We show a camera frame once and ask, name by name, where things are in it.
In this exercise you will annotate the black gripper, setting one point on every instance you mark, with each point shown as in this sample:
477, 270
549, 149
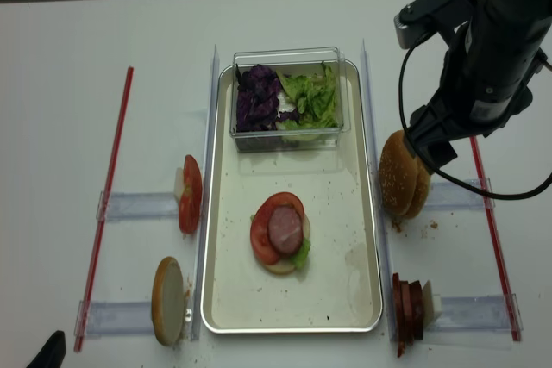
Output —
461, 112

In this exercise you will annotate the sausage meat slice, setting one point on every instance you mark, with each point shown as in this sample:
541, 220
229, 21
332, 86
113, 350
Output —
285, 230

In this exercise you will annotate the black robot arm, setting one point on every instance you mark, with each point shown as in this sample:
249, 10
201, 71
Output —
493, 52

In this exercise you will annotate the green lettuce in box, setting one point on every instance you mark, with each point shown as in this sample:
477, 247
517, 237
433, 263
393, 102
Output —
314, 99

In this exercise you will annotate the stack of sausage slices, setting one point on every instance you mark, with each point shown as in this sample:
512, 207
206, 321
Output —
407, 299

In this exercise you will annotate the lettuce leaf on bun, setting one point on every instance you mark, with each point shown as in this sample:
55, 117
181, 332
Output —
299, 258

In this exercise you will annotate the tomato slice on bun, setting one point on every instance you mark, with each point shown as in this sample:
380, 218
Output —
262, 247

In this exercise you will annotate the standing tomato slice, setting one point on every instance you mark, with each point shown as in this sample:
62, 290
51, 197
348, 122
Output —
191, 198

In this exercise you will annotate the sesame bun top rear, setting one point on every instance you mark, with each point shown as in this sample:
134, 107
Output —
421, 191

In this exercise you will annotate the sesame bun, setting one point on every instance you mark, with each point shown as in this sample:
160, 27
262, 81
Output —
421, 191
397, 174

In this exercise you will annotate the clear holder upper right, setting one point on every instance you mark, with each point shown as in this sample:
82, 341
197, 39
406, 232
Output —
444, 195

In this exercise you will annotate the clear holder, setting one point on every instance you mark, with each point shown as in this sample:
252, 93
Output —
120, 206
100, 318
444, 195
474, 313

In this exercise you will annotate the sesame bun top front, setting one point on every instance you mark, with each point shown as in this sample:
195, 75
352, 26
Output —
397, 174

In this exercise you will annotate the white stopper block right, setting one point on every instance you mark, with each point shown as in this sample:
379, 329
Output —
432, 305

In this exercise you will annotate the white stopper block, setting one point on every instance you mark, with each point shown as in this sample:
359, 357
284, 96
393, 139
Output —
432, 305
179, 184

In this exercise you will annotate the clear holder lower right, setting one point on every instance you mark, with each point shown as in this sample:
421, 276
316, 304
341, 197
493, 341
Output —
474, 313

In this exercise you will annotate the clear plastic salad box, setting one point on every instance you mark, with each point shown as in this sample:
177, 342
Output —
292, 62

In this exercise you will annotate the white metal tray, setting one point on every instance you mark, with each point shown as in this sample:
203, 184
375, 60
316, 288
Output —
339, 288

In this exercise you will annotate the bottom bun on tray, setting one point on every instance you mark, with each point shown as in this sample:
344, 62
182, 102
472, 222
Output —
283, 266

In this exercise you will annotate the right red strip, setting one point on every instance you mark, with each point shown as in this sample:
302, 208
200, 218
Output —
496, 245

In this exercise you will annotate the red strip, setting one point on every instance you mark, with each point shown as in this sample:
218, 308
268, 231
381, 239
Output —
496, 245
86, 302

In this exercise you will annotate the purple cabbage leaves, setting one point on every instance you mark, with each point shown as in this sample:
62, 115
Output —
257, 103

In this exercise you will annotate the white stopper block left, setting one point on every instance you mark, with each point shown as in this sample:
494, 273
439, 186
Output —
179, 184

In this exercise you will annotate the standing bun half left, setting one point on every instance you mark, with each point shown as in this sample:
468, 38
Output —
168, 302

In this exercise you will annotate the clear holder upper left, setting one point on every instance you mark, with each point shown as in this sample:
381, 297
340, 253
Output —
120, 206

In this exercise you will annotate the left red strip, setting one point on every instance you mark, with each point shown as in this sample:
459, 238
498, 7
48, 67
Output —
86, 302

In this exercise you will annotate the clear holder lower left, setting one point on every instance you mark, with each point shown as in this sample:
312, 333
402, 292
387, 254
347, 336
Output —
100, 318

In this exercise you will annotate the black object bottom left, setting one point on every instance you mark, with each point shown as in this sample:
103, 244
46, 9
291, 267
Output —
52, 353

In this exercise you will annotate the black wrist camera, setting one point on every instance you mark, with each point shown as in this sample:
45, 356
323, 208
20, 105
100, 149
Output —
428, 17

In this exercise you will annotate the clear left long rail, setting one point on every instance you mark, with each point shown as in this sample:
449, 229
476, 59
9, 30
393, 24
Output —
196, 319

